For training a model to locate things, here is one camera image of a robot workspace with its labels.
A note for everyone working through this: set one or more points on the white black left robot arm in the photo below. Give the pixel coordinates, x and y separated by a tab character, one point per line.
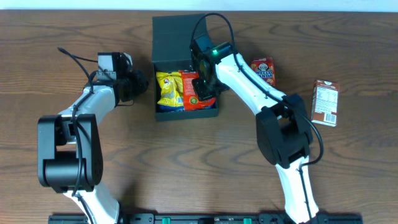
69	155

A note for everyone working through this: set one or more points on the brown white carton box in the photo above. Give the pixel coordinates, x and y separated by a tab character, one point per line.
325	103

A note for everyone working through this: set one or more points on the blue Oreo cookie pack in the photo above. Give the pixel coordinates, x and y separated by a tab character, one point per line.
166	109

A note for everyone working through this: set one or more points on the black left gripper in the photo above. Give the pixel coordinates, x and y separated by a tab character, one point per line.
138	83

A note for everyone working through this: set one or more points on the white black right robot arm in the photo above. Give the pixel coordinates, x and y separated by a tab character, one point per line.
284	132

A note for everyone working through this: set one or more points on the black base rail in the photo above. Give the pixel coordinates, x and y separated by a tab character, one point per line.
263	218

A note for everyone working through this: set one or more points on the red snack bag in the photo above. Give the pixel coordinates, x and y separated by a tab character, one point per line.
190	98

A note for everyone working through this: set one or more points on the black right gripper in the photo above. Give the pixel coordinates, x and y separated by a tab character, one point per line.
203	88

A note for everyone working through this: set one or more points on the dark green cardboard box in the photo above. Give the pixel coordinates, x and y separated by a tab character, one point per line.
171	52

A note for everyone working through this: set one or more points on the red Hello Panda box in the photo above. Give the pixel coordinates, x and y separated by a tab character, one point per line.
264	68

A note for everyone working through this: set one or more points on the yellow snack bag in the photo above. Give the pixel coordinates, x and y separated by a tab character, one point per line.
171	86

